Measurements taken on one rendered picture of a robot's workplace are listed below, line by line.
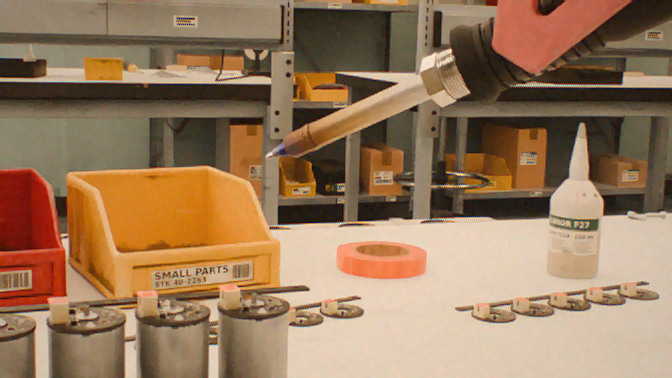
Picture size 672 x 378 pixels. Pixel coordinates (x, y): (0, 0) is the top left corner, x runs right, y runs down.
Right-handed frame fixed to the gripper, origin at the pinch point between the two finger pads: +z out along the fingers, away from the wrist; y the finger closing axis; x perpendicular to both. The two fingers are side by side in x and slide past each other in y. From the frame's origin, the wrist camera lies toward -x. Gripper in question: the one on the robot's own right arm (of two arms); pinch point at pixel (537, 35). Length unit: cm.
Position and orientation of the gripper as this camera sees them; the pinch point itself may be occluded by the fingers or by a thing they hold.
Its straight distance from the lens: 28.8
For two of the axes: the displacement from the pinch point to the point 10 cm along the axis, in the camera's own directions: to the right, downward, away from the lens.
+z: -4.6, 8.2, 3.3
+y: -4.0, 1.4, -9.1
